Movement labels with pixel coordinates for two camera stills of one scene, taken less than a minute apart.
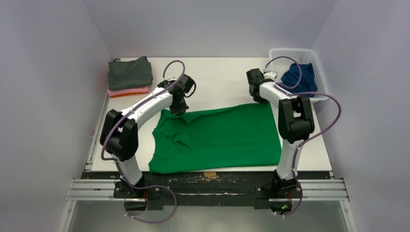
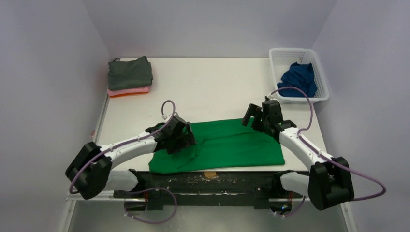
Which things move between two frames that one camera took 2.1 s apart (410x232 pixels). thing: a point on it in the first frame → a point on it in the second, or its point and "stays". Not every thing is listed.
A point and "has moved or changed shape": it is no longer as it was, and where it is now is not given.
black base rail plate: x=206 y=189 stays
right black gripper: x=262 y=99 → x=255 y=118
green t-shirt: x=243 y=136 has moved or changed shape
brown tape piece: x=210 y=174 stays
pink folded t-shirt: x=115 y=92 stays
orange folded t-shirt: x=128 y=94 stays
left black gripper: x=181 y=110 → x=183 y=143
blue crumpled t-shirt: x=307 y=83 stays
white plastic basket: x=281 y=60 stays
